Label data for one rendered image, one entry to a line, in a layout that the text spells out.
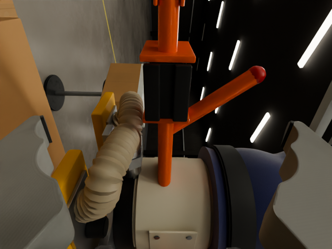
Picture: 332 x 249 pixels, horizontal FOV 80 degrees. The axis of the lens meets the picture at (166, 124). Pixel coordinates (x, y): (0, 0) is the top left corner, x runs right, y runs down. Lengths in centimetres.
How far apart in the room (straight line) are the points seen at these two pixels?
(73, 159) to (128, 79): 193
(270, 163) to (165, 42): 27
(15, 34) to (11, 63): 6
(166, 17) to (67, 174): 20
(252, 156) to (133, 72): 197
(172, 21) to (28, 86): 38
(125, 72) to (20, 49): 180
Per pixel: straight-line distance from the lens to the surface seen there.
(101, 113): 37
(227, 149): 39
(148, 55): 22
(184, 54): 22
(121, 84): 213
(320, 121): 301
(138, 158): 33
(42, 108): 56
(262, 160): 39
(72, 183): 27
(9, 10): 123
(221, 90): 28
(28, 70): 53
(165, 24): 22
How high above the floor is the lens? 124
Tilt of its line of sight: 1 degrees up
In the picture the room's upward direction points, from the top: 91 degrees clockwise
